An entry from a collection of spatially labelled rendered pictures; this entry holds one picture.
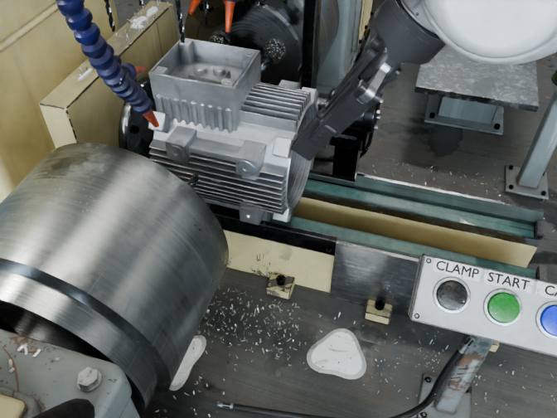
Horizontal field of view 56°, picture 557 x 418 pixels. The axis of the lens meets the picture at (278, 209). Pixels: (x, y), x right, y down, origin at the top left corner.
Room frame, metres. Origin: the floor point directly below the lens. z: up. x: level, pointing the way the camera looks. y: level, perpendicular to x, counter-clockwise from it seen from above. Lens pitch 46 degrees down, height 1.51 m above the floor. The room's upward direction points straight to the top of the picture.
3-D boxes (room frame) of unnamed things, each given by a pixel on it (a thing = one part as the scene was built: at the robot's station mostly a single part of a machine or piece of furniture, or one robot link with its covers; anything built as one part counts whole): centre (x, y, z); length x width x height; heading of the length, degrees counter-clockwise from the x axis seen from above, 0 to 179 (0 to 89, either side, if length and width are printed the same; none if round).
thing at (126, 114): (0.66, 0.20, 1.02); 0.15 x 0.02 x 0.15; 163
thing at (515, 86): (1.02, -0.43, 0.86); 0.27 x 0.24 x 0.12; 163
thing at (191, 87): (0.63, 0.10, 1.11); 0.12 x 0.11 x 0.07; 72
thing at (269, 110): (0.62, 0.06, 1.02); 0.20 x 0.19 x 0.19; 72
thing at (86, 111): (0.68, 0.26, 0.97); 0.30 x 0.11 x 0.34; 163
